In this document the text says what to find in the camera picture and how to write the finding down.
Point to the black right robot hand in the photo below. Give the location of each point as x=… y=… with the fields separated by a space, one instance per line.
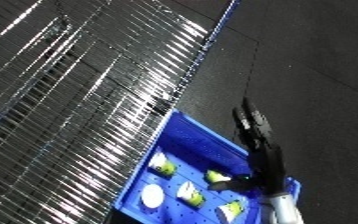
x=264 y=156

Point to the pale right robot arm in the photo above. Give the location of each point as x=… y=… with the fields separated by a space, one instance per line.
x=282 y=210

